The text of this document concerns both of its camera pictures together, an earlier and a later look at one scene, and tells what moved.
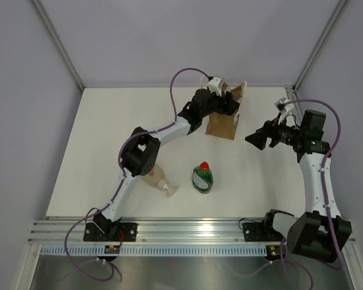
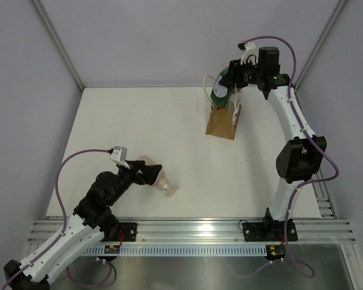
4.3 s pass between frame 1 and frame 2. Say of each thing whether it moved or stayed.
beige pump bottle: stayed
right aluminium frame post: stayed
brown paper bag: stayed
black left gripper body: moved
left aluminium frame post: stayed
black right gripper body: moved
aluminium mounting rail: stayed
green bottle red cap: moved
